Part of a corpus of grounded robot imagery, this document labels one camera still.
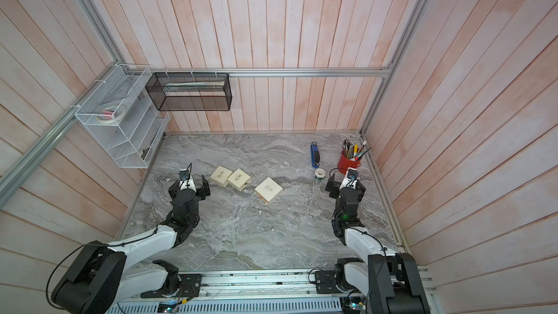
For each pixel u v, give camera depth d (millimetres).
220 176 981
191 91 1013
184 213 656
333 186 780
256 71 954
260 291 730
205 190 796
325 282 734
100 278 414
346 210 644
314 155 1060
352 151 979
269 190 949
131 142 778
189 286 733
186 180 711
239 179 979
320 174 1010
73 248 433
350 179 717
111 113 737
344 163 1050
